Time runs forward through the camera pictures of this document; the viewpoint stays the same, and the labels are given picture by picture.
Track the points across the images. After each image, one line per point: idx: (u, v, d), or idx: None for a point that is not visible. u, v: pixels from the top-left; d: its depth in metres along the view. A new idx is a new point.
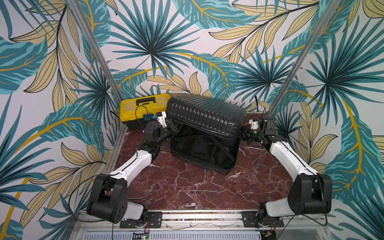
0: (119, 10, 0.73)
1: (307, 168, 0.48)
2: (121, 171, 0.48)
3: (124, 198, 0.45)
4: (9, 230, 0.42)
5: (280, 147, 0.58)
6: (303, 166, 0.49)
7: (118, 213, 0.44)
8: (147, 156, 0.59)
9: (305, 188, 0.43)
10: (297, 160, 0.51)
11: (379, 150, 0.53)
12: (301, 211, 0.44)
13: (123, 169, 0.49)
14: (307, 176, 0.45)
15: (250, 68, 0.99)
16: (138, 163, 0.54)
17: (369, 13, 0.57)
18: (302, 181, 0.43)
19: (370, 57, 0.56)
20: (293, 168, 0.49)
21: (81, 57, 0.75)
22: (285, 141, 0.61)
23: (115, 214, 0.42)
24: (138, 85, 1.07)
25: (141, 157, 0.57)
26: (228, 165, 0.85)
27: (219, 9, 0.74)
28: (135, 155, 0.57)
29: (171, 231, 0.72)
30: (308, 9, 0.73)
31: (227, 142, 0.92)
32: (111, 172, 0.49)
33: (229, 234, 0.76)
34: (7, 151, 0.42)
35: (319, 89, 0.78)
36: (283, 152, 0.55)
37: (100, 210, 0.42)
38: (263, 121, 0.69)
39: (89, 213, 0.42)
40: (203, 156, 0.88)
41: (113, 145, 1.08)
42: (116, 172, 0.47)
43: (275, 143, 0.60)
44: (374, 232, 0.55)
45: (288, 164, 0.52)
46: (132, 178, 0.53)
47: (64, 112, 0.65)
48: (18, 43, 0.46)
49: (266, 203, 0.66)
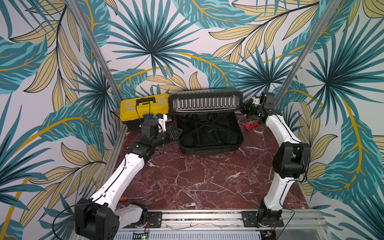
0: (119, 10, 0.73)
1: (293, 137, 0.56)
2: (104, 193, 0.42)
3: (113, 220, 0.42)
4: (9, 230, 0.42)
5: (273, 119, 0.65)
6: (289, 135, 0.57)
7: (109, 235, 0.42)
8: (138, 162, 0.51)
9: (286, 153, 0.52)
10: (285, 130, 0.59)
11: (379, 150, 0.53)
12: (281, 173, 0.54)
13: (107, 189, 0.43)
14: (289, 143, 0.54)
15: (250, 68, 0.99)
16: (127, 175, 0.47)
17: (369, 13, 0.57)
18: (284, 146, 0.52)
19: (370, 56, 0.56)
20: (281, 137, 0.58)
21: (81, 57, 0.75)
22: (281, 115, 0.66)
23: (105, 238, 0.40)
24: (138, 85, 1.07)
25: (130, 166, 0.49)
26: (236, 140, 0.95)
27: (219, 9, 0.74)
28: (123, 164, 0.49)
29: (171, 231, 0.72)
30: (308, 8, 0.73)
31: (223, 123, 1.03)
32: (92, 196, 0.41)
33: (229, 234, 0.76)
34: (7, 151, 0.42)
35: (319, 89, 0.78)
36: (275, 124, 0.63)
37: (89, 234, 0.40)
38: (263, 96, 0.74)
39: (78, 233, 0.40)
40: (212, 143, 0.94)
41: (113, 145, 1.08)
42: (99, 196, 0.41)
43: (270, 117, 0.66)
44: (374, 233, 0.55)
45: (277, 135, 0.61)
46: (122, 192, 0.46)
47: (64, 112, 0.65)
48: (18, 43, 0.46)
49: (265, 198, 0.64)
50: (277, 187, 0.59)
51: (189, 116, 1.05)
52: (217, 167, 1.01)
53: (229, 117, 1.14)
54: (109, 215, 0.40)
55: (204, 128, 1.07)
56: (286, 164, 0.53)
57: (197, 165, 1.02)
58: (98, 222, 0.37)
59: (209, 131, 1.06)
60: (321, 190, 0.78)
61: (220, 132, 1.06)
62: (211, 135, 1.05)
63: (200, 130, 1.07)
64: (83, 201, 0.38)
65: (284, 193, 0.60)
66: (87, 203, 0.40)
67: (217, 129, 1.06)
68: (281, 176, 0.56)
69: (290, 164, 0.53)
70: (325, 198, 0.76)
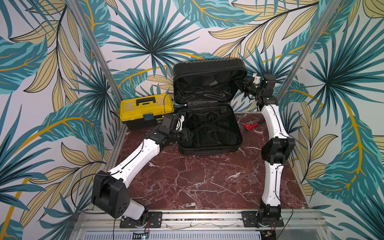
0: (119, 9, 0.73)
1: (282, 132, 0.62)
2: (121, 170, 0.45)
3: (123, 198, 0.44)
4: (9, 230, 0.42)
5: (268, 111, 0.68)
6: (279, 130, 0.62)
7: (119, 209, 0.44)
8: (153, 148, 0.53)
9: (273, 147, 0.60)
10: (277, 123, 0.64)
11: (379, 150, 0.53)
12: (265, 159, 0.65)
13: (123, 167, 0.46)
14: (278, 138, 0.60)
15: (250, 68, 0.99)
16: (142, 158, 0.50)
17: (369, 13, 0.57)
18: (272, 142, 0.60)
19: (370, 56, 0.56)
20: (271, 130, 0.65)
21: (81, 57, 0.75)
22: (276, 105, 0.69)
23: (115, 210, 0.42)
24: (138, 85, 1.07)
25: (146, 151, 0.51)
26: (235, 141, 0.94)
27: (219, 9, 0.74)
28: (141, 147, 0.52)
29: (171, 231, 0.72)
30: (308, 8, 0.73)
31: (223, 124, 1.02)
32: (111, 170, 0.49)
33: (229, 234, 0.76)
34: (7, 151, 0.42)
35: (319, 89, 0.78)
36: (269, 115, 0.67)
37: (103, 204, 0.43)
38: (264, 81, 0.72)
39: (93, 203, 0.44)
40: (212, 144, 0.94)
41: (114, 145, 1.08)
42: (116, 171, 0.44)
43: (266, 106, 0.69)
44: (375, 233, 0.55)
45: (269, 125, 0.67)
46: (137, 172, 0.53)
47: (64, 112, 0.65)
48: (18, 43, 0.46)
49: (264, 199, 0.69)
50: (269, 176, 0.66)
51: (189, 116, 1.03)
52: (217, 167, 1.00)
53: (229, 117, 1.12)
54: (122, 191, 0.42)
55: (203, 129, 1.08)
56: (273, 154, 0.62)
57: (197, 165, 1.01)
58: (113, 195, 0.40)
59: (209, 132, 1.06)
60: (321, 190, 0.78)
61: (220, 132, 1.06)
62: (210, 135, 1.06)
63: (200, 131, 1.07)
64: (101, 173, 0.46)
65: (277, 180, 0.65)
66: (104, 176, 0.42)
67: (217, 130, 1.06)
68: (268, 163, 0.65)
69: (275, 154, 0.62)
70: (326, 198, 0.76)
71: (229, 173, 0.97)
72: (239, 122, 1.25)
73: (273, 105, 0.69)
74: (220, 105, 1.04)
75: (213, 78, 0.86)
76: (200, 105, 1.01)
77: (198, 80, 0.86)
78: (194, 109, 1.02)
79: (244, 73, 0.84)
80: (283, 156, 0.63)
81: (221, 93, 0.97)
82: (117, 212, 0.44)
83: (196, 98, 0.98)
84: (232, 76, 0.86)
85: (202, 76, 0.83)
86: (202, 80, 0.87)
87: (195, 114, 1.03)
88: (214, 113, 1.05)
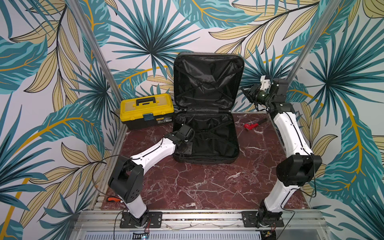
0: (119, 10, 0.73)
1: (303, 147, 0.50)
2: (141, 157, 0.49)
3: (137, 185, 0.47)
4: (9, 230, 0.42)
5: (284, 120, 0.56)
6: (300, 145, 0.50)
7: (131, 194, 0.46)
8: (171, 146, 0.59)
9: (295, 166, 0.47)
10: (296, 136, 0.52)
11: (379, 150, 0.53)
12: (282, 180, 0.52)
13: (144, 155, 0.50)
14: (299, 156, 0.48)
15: (250, 68, 0.99)
16: (160, 152, 0.55)
17: (369, 14, 0.57)
18: (293, 160, 0.47)
19: (370, 57, 0.56)
20: (289, 144, 0.52)
21: (81, 57, 0.75)
22: (292, 113, 0.57)
23: (128, 194, 0.45)
24: (138, 85, 1.07)
25: (164, 146, 0.57)
26: (232, 153, 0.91)
27: (219, 9, 0.74)
28: (160, 143, 0.58)
29: (171, 231, 0.72)
30: (308, 8, 0.73)
31: (223, 133, 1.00)
32: (133, 156, 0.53)
33: (229, 234, 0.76)
34: (7, 151, 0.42)
35: (319, 90, 0.78)
36: (285, 125, 0.55)
37: (117, 188, 0.46)
38: (275, 86, 0.62)
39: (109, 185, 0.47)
40: (208, 153, 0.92)
41: (113, 145, 1.08)
42: (137, 157, 0.49)
43: (280, 115, 0.57)
44: (374, 233, 0.55)
45: (286, 139, 0.54)
46: (151, 164, 0.53)
47: (64, 112, 0.65)
48: (18, 43, 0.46)
49: (264, 201, 0.68)
50: (280, 192, 0.57)
51: (189, 121, 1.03)
52: (218, 167, 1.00)
53: (229, 125, 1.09)
54: (139, 176, 0.45)
55: (201, 136, 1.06)
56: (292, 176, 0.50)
57: (197, 165, 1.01)
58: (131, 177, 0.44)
59: (206, 139, 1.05)
60: (321, 190, 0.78)
61: (217, 141, 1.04)
62: (207, 143, 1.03)
63: (197, 137, 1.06)
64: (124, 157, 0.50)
65: (287, 197, 0.58)
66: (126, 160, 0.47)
67: (215, 138, 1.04)
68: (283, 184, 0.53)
69: (296, 175, 0.51)
70: (325, 198, 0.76)
71: (229, 173, 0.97)
72: (239, 122, 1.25)
73: (288, 112, 0.57)
74: (221, 113, 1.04)
75: (213, 71, 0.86)
76: (201, 111, 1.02)
77: (200, 73, 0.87)
78: (194, 114, 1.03)
79: (241, 68, 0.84)
80: (304, 178, 0.51)
81: (221, 100, 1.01)
82: (129, 198, 0.46)
83: (195, 104, 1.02)
84: (230, 71, 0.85)
85: (204, 65, 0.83)
86: (202, 75, 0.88)
87: (195, 119, 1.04)
88: (214, 120, 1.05)
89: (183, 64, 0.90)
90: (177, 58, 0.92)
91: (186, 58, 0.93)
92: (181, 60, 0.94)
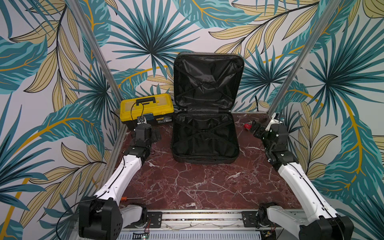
0: (119, 10, 0.73)
1: (325, 208, 0.42)
2: (108, 190, 0.44)
3: (119, 216, 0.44)
4: (9, 230, 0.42)
5: (291, 174, 0.50)
6: (320, 204, 0.42)
7: (114, 231, 0.42)
8: (135, 162, 0.53)
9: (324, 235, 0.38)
10: (313, 194, 0.45)
11: (379, 150, 0.53)
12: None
13: (110, 187, 0.44)
14: (326, 221, 0.39)
15: (250, 68, 0.99)
16: (126, 173, 0.49)
17: (369, 13, 0.57)
18: (320, 228, 0.38)
19: (369, 57, 0.56)
20: (308, 203, 0.44)
21: (81, 57, 0.75)
22: (294, 162, 0.53)
23: (110, 233, 0.40)
24: (138, 85, 1.07)
25: (129, 165, 0.52)
26: (232, 153, 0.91)
27: (219, 9, 0.74)
28: (124, 164, 0.52)
29: (171, 231, 0.72)
30: (308, 8, 0.73)
31: (223, 133, 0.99)
32: (98, 192, 0.43)
33: (229, 234, 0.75)
34: (7, 151, 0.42)
35: (319, 89, 0.78)
36: (295, 179, 0.49)
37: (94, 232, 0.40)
38: (274, 134, 0.57)
39: (81, 235, 0.40)
40: (208, 153, 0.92)
41: (113, 145, 1.08)
42: (104, 192, 0.43)
43: (285, 167, 0.52)
44: (374, 232, 0.55)
45: (302, 197, 0.46)
46: (122, 191, 0.48)
47: (64, 112, 0.65)
48: (18, 43, 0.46)
49: (268, 206, 0.66)
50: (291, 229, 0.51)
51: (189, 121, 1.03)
52: (217, 167, 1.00)
53: (229, 126, 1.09)
54: (114, 210, 0.41)
55: (201, 136, 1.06)
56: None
57: (197, 165, 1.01)
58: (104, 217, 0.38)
59: (206, 140, 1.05)
60: (321, 190, 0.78)
61: (217, 141, 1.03)
62: (207, 143, 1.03)
63: (197, 137, 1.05)
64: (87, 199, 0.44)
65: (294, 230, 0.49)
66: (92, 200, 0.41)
67: (215, 138, 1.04)
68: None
69: None
70: (325, 198, 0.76)
71: (229, 173, 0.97)
72: (239, 122, 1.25)
73: (291, 162, 0.53)
74: (220, 113, 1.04)
75: (213, 71, 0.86)
76: (201, 111, 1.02)
77: (199, 73, 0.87)
78: (194, 114, 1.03)
79: (241, 68, 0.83)
80: None
81: (221, 100, 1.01)
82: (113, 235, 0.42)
83: (195, 104, 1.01)
84: (230, 71, 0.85)
85: (204, 64, 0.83)
86: (202, 75, 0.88)
87: (194, 119, 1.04)
88: (214, 120, 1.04)
89: (183, 63, 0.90)
90: (178, 58, 0.92)
91: (185, 58, 0.93)
92: (181, 59, 0.94)
